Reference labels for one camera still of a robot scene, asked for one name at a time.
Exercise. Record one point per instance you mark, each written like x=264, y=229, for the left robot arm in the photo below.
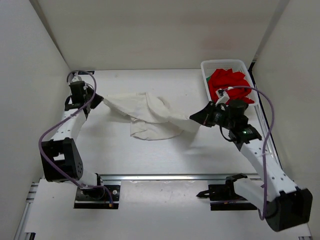
x=61, y=160

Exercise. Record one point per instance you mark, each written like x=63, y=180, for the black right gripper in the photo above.
x=205, y=117

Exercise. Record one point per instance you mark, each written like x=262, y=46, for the white t shirt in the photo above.
x=151, y=117

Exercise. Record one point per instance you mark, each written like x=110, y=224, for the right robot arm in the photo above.
x=280, y=200

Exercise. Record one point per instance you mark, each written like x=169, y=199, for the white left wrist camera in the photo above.
x=76, y=79

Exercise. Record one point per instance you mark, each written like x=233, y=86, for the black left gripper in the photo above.
x=98, y=99

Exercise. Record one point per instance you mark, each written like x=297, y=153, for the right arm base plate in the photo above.
x=223, y=199

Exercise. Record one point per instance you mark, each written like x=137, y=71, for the white plastic basket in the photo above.
x=208, y=67

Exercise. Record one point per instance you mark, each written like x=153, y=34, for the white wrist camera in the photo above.
x=76, y=79
x=223, y=97

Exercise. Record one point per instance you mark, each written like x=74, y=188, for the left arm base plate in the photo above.
x=98, y=199

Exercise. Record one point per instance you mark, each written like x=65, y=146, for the red t shirt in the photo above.
x=222, y=79

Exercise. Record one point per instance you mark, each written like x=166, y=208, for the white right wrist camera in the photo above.
x=223, y=97

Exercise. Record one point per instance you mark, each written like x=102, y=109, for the aluminium frame rail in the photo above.
x=165, y=177

